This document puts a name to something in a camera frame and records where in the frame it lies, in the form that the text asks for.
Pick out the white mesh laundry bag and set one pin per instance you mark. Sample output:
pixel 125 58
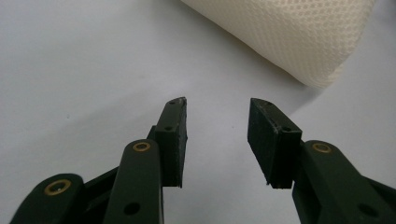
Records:
pixel 286 37

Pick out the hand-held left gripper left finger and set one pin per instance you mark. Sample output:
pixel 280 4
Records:
pixel 172 146

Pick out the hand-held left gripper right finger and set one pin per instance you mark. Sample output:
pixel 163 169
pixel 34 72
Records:
pixel 274 146

